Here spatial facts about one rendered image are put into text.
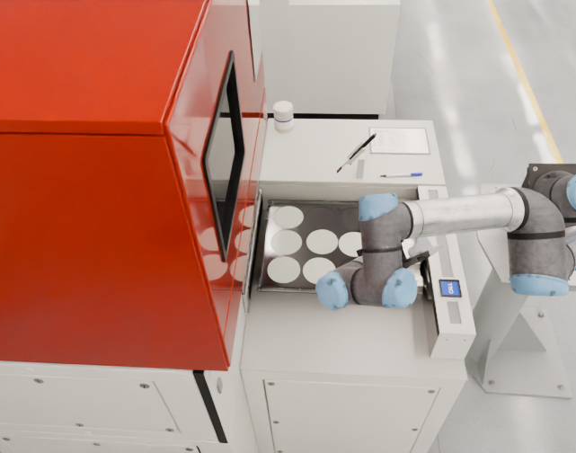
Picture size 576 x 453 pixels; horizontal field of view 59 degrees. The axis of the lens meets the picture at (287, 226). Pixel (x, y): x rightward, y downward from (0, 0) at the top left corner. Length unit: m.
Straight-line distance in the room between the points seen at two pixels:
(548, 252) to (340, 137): 0.94
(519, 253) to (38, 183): 0.94
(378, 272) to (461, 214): 0.21
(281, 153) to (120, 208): 1.20
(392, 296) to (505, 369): 1.60
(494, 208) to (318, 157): 0.83
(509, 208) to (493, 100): 2.85
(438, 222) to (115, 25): 0.66
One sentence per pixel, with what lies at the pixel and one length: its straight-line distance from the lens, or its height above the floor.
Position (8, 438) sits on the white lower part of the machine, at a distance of 1.66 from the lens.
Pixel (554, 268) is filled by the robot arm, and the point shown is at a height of 1.27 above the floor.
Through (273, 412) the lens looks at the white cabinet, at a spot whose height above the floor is 0.52.
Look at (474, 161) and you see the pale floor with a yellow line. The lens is 3.39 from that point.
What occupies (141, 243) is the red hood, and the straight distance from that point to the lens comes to 0.72.
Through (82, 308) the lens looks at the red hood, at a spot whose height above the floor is 1.44.
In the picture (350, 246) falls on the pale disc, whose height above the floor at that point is 0.90.
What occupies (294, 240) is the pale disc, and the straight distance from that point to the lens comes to 1.61.
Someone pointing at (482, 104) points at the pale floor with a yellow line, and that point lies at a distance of 3.89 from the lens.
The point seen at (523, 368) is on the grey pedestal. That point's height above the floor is 0.01.
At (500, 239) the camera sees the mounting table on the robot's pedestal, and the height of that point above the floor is 0.82.
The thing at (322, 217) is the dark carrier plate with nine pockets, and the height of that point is 0.90.
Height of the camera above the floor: 2.14
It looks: 49 degrees down
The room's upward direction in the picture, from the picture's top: 3 degrees counter-clockwise
